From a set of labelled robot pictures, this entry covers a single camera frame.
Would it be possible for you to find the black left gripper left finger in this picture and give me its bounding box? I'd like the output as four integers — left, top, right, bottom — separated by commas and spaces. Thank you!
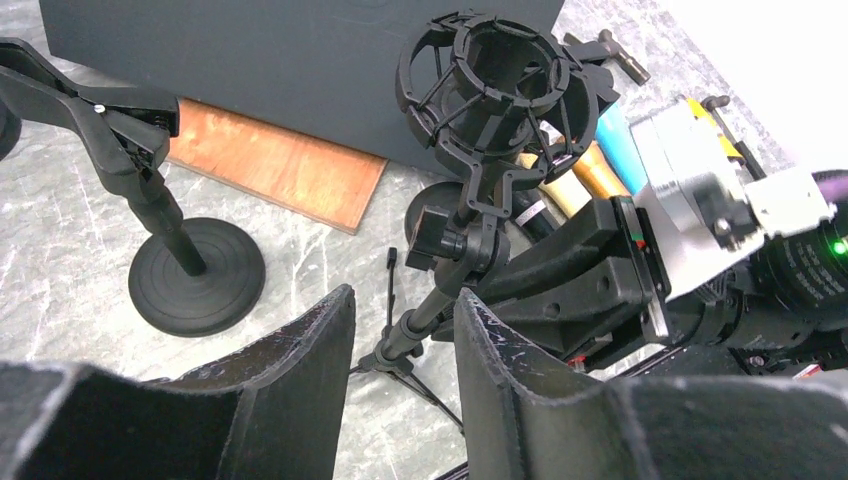
1, 284, 356, 479

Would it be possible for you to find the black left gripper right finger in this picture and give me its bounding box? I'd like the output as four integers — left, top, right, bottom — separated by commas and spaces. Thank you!
454, 290, 847, 479

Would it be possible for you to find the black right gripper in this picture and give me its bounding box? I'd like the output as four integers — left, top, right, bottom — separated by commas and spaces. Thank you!
430, 195, 737, 372

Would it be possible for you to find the cream beige microphone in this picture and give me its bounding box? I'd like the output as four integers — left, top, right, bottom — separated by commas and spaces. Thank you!
539, 170, 593, 219

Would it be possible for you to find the gold microphone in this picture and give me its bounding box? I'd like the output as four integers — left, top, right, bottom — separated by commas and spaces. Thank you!
569, 141, 630, 198

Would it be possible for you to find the blue microphone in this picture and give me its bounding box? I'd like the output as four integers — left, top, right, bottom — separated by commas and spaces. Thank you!
595, 104, 648, 194

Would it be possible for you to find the black desk mic stand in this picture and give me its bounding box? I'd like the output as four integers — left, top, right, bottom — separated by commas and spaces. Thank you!
1, 37, 266, 337

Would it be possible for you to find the black tripod mic stand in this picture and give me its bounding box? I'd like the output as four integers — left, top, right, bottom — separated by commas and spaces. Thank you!
356, 10, 618, 407

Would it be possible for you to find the black microphone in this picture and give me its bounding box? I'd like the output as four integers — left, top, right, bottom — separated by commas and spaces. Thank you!
511, 189, 560, 244

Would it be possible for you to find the black desk stand with clip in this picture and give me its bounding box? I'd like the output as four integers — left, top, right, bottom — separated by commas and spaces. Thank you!
404, 182, 470, 258

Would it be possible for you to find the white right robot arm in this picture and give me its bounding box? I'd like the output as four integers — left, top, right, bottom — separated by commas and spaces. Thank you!
479, 170, 847, 375

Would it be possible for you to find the dark metal clamp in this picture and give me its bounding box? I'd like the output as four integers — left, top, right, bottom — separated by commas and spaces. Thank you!
562, 29, 652, 86

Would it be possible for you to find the wooden board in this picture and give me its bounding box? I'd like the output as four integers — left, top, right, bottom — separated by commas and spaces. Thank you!
169, 99, 387, 235

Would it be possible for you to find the dark grey server chassis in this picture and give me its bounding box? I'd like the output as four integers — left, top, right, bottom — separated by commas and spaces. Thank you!
40, 0, 562, 174

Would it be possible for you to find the orange handled tool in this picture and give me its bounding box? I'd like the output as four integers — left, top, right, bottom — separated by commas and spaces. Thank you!
686, 97, 744, 164

